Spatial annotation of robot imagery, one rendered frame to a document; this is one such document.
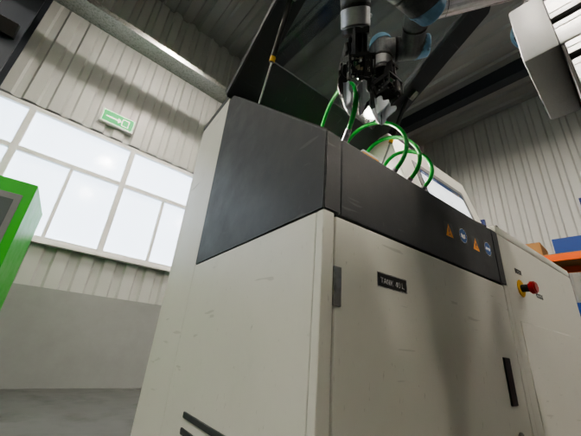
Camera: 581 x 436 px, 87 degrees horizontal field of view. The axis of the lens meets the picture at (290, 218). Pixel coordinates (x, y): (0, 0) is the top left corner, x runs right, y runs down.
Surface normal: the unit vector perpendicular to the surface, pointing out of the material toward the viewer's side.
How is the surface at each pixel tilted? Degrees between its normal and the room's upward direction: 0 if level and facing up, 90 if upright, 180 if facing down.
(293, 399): 90
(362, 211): 90
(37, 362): 90
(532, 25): 90
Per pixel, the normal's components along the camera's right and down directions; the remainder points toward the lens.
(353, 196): 0.60, -0.28
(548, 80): -0.08, 0.91
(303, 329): -0.80, -0.30
